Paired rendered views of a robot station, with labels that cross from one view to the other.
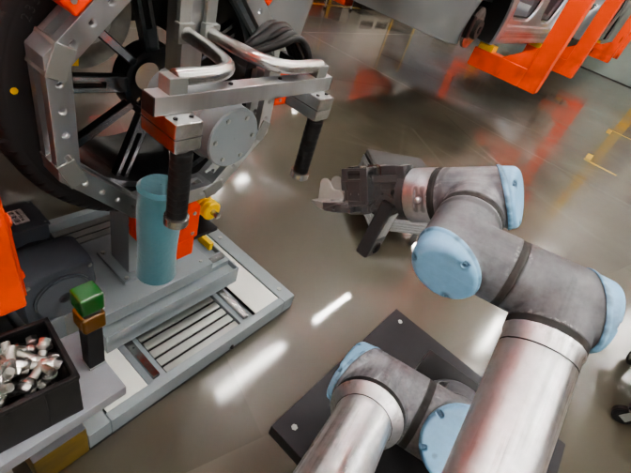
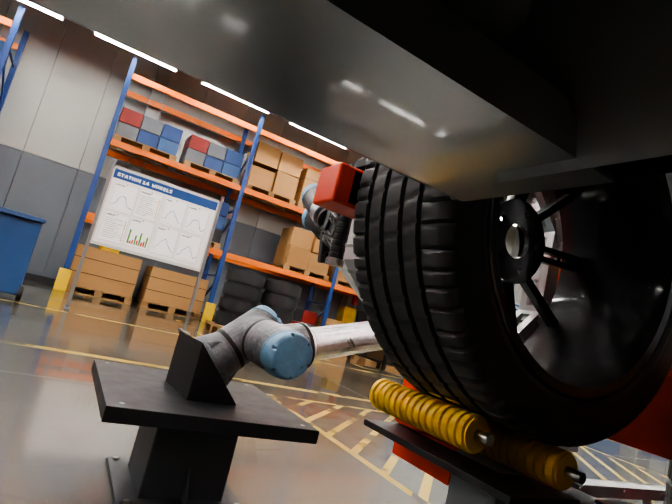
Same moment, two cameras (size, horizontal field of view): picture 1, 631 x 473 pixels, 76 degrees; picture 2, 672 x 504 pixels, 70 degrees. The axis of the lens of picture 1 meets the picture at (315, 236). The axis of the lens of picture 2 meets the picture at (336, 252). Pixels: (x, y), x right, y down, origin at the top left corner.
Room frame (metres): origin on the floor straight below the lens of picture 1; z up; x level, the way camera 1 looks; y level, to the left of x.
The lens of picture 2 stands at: (1.77, 0.69, 0.62)
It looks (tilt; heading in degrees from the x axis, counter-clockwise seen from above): 8 degrees up; 213
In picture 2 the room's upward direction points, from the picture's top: 14 degrees clockwise
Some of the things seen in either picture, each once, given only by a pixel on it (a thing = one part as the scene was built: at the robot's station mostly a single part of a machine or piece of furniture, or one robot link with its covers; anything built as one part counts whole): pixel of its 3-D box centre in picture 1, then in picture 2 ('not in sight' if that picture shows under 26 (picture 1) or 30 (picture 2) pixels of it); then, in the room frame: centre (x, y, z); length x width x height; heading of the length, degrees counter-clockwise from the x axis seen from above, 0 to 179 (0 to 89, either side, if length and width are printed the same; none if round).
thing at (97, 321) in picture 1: (89, 316); not in sight; (0.40, 0.33, 0.59); 0.04 x 0.04 x 0.04; 63
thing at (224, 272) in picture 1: (148, 272); not in sight; (0.92, 0.50, 0.13); 0.50 x 0.36 x 0.10; 153
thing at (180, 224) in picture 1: (178, 186); not in sight; (0.54, 0.24, 0.83); 0.04 x 0.04 x 0.16
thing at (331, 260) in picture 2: (307, 147); (341, 233); (0.84, 0.09, 0.83); 0.04 x 0.04 x 0.16
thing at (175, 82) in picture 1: (182, 32); not in sight; (0.65, 0.31, 1.03); 0.19 x 0.18 x 0.11; 63
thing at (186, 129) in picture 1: (171, 123); not in sight; (0.55, 0.27, 0.93); 0.09 x 0.05 x 0.05; 63
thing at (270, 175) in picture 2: not in sight; (282, 234); (-6.77, -6.50, 2.30); 8.30 x 1.23 x 4.60; 152
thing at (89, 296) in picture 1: (87, 298); not in sight; (0.40, 0.33, 0.64); 0.04 x 0.04 x 0.04; 63
